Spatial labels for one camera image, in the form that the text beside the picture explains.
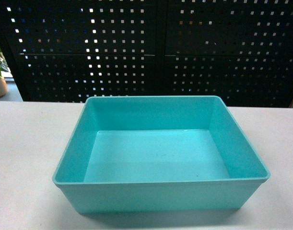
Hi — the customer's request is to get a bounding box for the turquoise plastic bin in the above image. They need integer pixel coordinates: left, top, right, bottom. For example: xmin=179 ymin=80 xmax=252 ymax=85
xmin=53 ymin=96 xmax=270 ymax=214

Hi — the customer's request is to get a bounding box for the black perforated panel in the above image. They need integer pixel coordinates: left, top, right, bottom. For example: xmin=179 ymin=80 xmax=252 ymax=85
xmin=0 ymin=0 xmax=293 ymax=107

